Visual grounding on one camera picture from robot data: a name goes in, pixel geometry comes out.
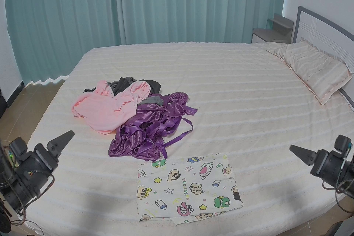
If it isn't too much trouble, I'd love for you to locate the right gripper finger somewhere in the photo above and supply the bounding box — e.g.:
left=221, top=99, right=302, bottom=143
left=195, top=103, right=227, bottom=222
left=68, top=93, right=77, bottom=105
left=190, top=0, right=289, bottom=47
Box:
left=289, top=144, right=319, bottom=166

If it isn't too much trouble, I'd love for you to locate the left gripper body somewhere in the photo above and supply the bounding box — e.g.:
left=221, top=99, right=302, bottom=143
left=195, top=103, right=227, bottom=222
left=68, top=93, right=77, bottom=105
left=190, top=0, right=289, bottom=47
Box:
left=15, top=142, right=59, bottom=192

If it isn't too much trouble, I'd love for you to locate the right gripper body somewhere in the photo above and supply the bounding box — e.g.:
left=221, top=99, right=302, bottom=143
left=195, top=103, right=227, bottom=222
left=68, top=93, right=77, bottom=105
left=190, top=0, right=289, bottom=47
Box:
left=310, top=148, right=347, bottom=186

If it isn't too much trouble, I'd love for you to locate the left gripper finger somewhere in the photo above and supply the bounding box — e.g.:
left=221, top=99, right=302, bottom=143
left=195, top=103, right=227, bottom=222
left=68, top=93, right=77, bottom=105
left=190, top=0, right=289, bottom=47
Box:
left=46, top=130, right=75, bottom=160

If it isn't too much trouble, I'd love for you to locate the white printed pyjama top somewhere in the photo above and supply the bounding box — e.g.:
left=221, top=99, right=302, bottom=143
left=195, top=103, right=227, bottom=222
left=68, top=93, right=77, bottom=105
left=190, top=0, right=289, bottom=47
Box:
left=137, top=152, right=244, bottom=226

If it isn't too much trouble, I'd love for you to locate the bed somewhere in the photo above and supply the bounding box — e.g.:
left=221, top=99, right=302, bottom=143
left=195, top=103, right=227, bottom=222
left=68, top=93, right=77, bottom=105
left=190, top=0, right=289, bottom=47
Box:
left=23, top=6, right=354, bottom=233

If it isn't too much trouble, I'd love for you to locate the pink garment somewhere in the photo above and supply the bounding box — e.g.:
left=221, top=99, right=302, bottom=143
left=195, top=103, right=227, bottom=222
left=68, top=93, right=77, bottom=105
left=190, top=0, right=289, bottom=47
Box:
left=71, top=80, right=151, bottom=135

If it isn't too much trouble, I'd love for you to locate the pink striped pillow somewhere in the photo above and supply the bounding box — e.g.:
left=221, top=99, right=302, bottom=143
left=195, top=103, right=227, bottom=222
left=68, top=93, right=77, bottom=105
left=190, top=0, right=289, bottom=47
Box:
left=266, top=38, right=354, bottom=105

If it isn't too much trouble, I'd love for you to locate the dark grey garment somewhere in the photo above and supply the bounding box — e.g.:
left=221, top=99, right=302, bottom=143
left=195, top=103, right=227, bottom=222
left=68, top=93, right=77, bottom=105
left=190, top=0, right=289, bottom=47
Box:
left=84, top=77, right=162, bottom=107

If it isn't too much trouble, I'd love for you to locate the purple satin garment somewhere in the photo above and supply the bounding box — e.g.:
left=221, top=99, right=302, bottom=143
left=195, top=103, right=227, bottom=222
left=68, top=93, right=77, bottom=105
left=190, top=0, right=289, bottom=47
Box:
left=108, top=92, right=198, bottom=162

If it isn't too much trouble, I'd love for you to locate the grey bedside table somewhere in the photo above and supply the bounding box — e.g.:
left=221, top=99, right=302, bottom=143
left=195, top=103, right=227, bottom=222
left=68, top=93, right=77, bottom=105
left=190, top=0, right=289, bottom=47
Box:
left=252, top=13, right=294, bottom=44

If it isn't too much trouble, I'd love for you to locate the black cable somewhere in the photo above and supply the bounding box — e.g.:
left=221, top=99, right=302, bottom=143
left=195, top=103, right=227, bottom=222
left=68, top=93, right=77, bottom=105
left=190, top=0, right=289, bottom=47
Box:
left=322, top=179, right=354, bottom=214
left=11, top=171, right=55, bottom=228

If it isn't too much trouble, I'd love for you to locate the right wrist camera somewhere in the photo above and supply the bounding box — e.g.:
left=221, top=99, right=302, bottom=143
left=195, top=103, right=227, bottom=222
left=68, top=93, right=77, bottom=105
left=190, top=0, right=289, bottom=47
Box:
left=334, top=134, right=352, bottom=158

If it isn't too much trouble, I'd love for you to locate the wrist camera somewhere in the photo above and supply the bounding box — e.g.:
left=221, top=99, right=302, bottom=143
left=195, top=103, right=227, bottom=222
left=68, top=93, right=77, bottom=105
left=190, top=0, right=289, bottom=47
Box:
left=334, top=134, right=352, bottom=158
left=9, top=138, right=28, bottom=160

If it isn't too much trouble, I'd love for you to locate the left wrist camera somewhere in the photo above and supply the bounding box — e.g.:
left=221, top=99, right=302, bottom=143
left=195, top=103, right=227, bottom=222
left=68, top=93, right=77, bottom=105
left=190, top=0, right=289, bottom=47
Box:
left=9, top=138, right=28, bottom=160

